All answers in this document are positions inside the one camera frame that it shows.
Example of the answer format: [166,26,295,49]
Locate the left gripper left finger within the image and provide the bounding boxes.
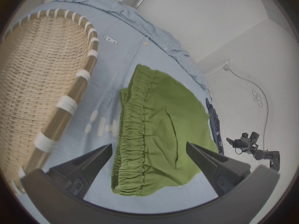
[48,143,113,199]

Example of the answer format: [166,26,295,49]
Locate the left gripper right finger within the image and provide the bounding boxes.
[186,142,251,197]

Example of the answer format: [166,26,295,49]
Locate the green shorts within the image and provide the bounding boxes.
[110,64,219,196]

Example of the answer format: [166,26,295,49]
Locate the round woven basket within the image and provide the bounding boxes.
[0,8,100,195]

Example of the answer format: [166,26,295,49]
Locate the bed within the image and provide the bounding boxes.
[13,1,269,214]

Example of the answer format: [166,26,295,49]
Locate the dark blue T-shirt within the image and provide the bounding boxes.
[206,98,225,154]

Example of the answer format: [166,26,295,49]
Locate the pale blue quilt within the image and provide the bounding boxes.
[51,0,208,90]

